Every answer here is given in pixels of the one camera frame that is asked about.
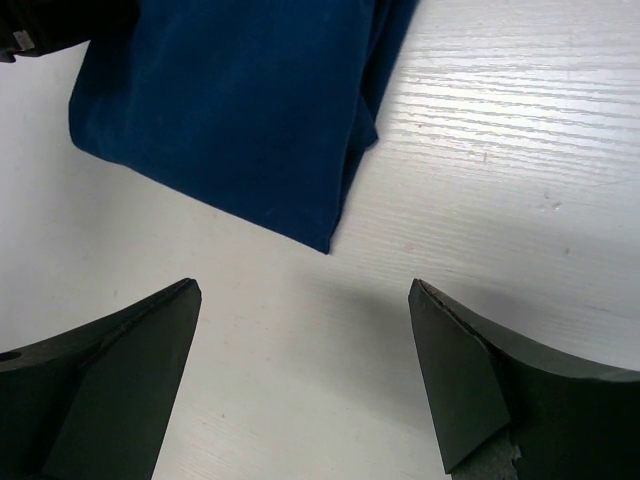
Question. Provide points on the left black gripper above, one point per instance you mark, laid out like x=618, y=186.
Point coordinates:
x=33, y=28

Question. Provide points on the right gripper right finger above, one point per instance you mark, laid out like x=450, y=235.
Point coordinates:
x=507, y=407

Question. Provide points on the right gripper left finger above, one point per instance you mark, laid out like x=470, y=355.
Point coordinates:
x=94, y=402

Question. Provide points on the blue t shirt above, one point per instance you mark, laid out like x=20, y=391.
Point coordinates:
x=262, y=109

